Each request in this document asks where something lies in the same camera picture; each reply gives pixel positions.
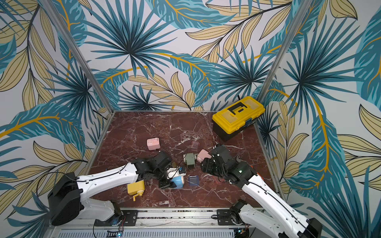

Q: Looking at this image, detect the blue pencil sharpener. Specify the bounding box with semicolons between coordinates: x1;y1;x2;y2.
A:
171;176;185;189

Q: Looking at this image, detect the blue transparent tray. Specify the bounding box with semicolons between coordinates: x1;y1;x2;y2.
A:
188;175;199;186

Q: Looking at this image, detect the green pencil sharpener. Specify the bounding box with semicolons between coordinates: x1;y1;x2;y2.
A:
183;153;196;169

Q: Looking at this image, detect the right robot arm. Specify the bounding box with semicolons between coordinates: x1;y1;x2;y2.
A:
201;145;322;238

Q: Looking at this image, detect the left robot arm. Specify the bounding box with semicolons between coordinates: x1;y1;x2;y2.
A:
48;151;181;226

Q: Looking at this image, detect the pink sharpener right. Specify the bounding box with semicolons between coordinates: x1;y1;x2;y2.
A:
196;149;211;163

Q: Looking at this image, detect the pink sharpener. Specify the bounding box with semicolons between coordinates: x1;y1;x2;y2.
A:
146;137;161;151
196;149;211;163

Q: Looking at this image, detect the pink sharpener back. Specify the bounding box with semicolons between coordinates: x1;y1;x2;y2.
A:
146;137;161;151

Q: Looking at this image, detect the yellow pencil sharpener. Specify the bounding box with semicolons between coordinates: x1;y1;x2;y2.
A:
128;180;145;202

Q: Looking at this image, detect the clear pink tray back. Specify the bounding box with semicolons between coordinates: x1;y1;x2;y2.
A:
191;141;199;150

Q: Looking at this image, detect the yellow black toolbox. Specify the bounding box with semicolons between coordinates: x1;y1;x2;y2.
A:
212;96;265;142

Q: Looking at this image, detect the aluminium front rail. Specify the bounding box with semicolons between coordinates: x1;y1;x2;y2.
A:
44;207;267;238

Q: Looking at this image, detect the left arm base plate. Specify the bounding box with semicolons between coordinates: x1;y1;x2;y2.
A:
94;210;138;227

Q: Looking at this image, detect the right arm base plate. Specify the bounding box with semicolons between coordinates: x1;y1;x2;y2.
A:
211;209;251;226

